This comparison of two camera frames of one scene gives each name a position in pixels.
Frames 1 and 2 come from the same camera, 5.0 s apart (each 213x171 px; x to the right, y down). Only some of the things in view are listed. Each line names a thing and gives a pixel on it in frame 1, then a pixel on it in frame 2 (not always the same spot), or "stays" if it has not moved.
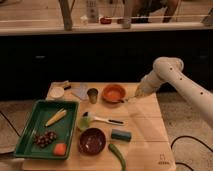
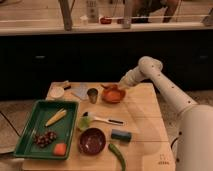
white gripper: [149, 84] -> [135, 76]
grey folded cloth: [82, 91] stays
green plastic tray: [48, 131] stays
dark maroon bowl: [91, 141] stays
